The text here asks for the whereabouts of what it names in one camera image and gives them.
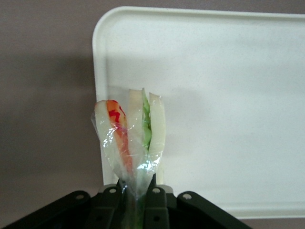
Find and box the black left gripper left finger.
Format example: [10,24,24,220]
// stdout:
[0,184,128,229]

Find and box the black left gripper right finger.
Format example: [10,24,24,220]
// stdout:
[142,184,254,229]

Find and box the triangle sandwich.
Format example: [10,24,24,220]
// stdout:
[91,87,167,229]

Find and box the cream plastic tray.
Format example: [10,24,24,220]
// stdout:
[91,5,305,220]

